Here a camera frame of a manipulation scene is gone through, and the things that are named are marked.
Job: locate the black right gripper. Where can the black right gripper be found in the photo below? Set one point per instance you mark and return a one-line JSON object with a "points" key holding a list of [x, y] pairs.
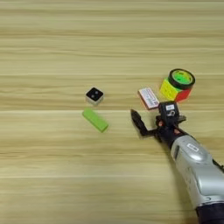
{"points": [[167, 132]]}

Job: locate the white red printed eraser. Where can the white red printed eraser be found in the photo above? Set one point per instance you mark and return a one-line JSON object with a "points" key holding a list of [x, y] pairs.
{"points": [[148, 98]]}

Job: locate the black tape roll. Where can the black tape roll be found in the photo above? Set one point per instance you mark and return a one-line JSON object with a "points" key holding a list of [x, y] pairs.
{"points": [[174, 82]]}

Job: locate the green rectangular block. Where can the green rectangular block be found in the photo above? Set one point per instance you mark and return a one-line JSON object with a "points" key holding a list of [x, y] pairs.
{"points": [[95, 120]]}

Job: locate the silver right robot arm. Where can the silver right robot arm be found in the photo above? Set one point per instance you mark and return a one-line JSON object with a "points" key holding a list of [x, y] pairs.
{"points": [[198, 172]]}

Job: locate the colourful puzzle cube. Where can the colourful puzzle cube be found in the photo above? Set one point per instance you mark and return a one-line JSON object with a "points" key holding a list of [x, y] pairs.
{"points": [[170, 91]]}

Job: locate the small black cube white base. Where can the small black cube white base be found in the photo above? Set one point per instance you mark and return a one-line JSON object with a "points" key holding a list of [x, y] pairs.
{"points": [[94, 95]]}

